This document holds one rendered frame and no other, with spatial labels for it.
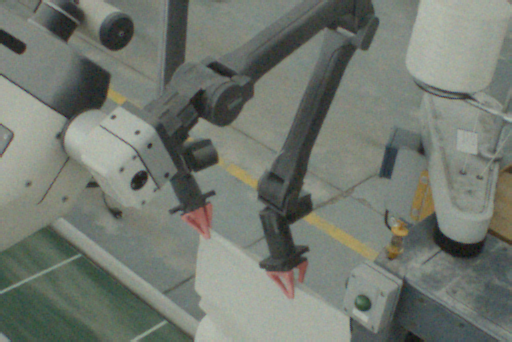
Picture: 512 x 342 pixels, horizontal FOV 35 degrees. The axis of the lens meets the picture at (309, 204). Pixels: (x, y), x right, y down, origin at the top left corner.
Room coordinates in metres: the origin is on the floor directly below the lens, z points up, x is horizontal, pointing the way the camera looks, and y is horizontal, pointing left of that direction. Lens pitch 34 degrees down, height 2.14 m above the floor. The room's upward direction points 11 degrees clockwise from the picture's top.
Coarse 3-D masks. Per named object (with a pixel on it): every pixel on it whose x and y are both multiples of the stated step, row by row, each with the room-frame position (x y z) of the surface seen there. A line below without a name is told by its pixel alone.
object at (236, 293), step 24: (216, 240) 1.48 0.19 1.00; (216, 264) 1.48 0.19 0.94; (240, 264) 1.43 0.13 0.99; (216, 288) 1.47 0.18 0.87; (240, 288) 1.43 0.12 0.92; (264, 288) 1.39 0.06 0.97; (216, 312) 1.45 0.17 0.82; (240, 312) 1.42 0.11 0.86; (264, 312) 1.38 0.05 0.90; (288, 312) 1.35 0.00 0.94; (312, 312) 1.32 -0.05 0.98; (336, 312) 1.30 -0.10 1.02; (216, 336) 1.38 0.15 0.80; (240, 336) 1.38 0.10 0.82; (264, 336) 1.38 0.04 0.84; (288, 336) 1.35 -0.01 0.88; (312, 336) 1.32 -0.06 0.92; (336, 336) 1.29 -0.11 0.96
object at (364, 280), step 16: (352, 272) 1.05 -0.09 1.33; (368, 272) 1.05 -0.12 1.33; (384, 272) 1.06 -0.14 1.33; (352, 288) 1.04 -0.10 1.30; (368, 288) 1.03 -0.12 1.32; (384, 288) 1.02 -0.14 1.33; (400, 288) 1.04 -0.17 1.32; (352, 304) 1.04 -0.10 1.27; (384, 304) 1.01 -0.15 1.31; (368, 320) 1.02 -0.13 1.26; (384, 320) 1.02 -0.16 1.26
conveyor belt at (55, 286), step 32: (0, 256) 1.99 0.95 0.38; (32, 256) 2.02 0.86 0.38; (64, 256) 2.05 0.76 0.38; (0, 288) 1.84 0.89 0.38; (32, 288) 1.87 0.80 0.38; (64, 288) 1.90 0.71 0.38; (96, 288) 1.92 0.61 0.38; (0, 320) 1.71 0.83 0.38; (32, 320) 1.73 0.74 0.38; (64, 320) 1.76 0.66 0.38; (96, 320) 1.79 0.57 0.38; (128, 320) 1.81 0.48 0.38; (160, 320) 1.84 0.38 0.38
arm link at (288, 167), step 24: (336, 48) 1.47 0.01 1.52; (360, 48) 1.46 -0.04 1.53; (312, 72) 1.47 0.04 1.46; (336, 72) 1.47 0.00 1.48; (312, 96) 1.44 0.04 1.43; (312, 120) 1.43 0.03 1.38; (288, 144) 1.42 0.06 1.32; (312, 144) 1.44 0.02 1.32; (288, 168) 1.39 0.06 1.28; (264, 192) 1.39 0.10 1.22; (288, 192) 1.38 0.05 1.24
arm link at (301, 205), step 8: (296, 192) 1.39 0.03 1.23; (304, 192) 1.47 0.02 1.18; (264, 200) 1.41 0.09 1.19; (288, 200) 1.37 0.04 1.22; (296, 200) 1.40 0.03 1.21; (304, 200) 1.46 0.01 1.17; (272, 208) 1.39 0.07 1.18; (280, 208) 1.39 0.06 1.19; (288, 208) 1.38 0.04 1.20; (296, 208) 1.44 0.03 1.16; (304, 208) 1.45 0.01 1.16; (312, 208) 1.47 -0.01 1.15; (296, 216) 1.43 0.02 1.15; (304, 216) 1.46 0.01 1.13
